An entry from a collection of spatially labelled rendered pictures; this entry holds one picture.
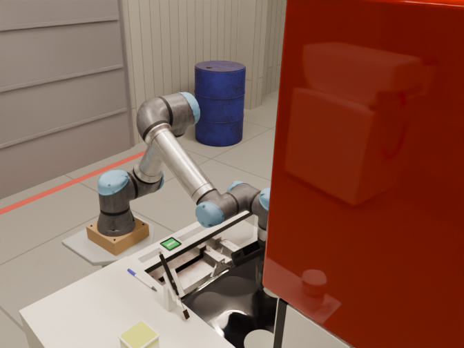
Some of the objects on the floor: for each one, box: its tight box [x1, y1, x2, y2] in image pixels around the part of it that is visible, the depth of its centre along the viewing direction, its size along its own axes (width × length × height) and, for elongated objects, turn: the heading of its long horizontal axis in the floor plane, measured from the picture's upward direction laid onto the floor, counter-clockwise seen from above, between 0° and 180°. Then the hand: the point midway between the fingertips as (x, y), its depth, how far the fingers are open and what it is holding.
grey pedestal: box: [61, 214, 155, 269], centre depth 193 cm, size 51×44×82 cm
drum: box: [194, 61, 246, 146], centre depth 465 cm, size 59×58×87 cm
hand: (258, 286), depth 132 cm, fingers closed
